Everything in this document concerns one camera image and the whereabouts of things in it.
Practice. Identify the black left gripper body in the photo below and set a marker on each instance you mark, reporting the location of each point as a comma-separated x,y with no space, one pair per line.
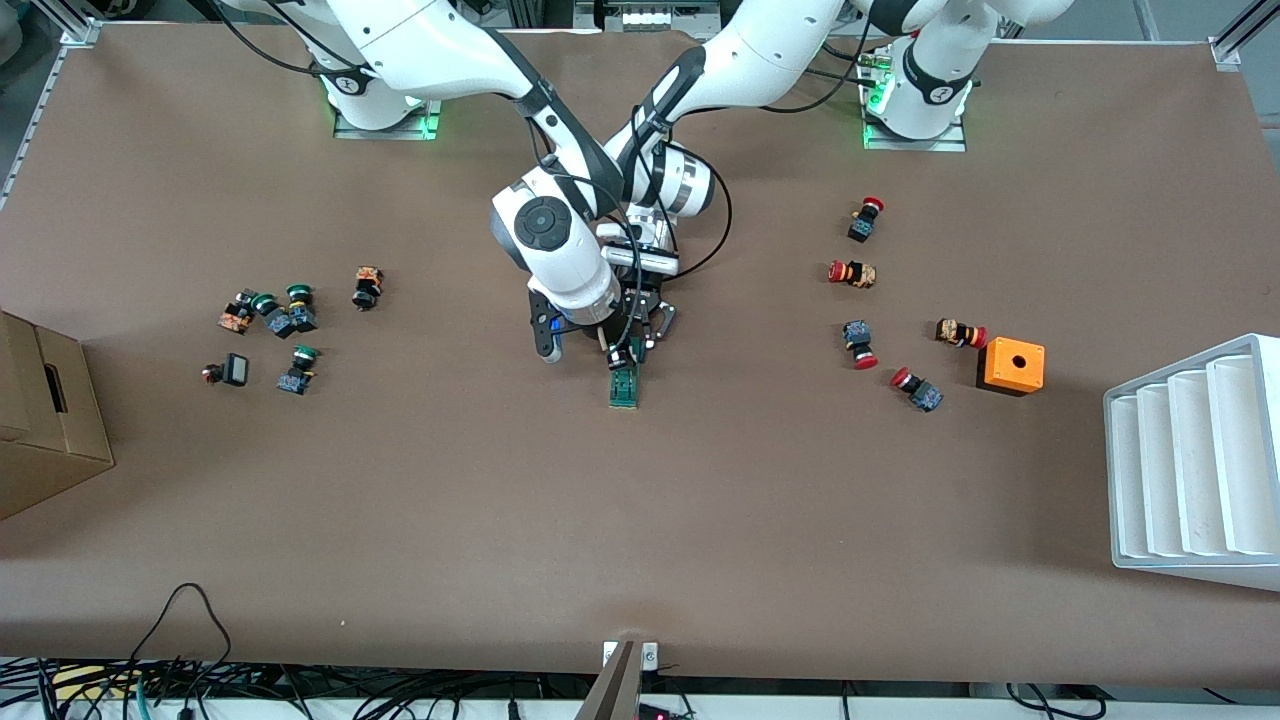
651,300

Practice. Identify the green terminal block module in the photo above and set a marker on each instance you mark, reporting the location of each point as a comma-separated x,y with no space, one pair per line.
625,395

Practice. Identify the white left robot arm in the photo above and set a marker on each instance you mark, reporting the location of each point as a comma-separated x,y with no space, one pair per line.
760,50

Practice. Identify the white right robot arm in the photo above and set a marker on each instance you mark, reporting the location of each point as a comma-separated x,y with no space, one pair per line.
440,50

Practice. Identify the red mushroom button blue block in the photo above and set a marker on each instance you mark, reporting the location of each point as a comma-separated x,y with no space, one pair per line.
862,228
857,335
925,395

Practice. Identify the red mushroom button orange block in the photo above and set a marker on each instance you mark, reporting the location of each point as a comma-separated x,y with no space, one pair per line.
860,274
955,332

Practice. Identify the black button orange block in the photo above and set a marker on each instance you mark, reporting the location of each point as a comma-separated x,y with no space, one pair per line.
367,290
236,320

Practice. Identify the device with white lights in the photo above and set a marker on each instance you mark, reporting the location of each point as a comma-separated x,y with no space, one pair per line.
650,18

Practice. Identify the green button blue block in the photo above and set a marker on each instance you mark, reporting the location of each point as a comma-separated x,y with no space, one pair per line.
303,318
278,323
295,380

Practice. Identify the small board with red LED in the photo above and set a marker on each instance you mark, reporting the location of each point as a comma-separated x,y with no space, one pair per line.
655,713

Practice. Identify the black square push button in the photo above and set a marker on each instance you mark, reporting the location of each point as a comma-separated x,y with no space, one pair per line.
237,370

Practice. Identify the white stepped tray rack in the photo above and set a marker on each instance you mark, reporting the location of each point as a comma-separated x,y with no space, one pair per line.
1190,470

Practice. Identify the brown cardboard box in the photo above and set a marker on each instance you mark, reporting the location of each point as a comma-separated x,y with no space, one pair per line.
50,440

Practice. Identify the yellow flat object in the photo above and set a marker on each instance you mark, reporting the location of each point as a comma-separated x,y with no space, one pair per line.
90,680

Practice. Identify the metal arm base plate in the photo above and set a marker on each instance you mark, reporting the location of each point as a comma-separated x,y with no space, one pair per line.
385,134
915,145

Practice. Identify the aluminium profile post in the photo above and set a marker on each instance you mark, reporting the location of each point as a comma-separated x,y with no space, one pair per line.
615,690

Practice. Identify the orange button enclosure box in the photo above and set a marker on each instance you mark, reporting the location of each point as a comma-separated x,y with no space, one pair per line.
1012,365

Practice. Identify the aluminium frame profile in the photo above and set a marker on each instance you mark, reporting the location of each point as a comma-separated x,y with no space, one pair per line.
80,35
1225,52

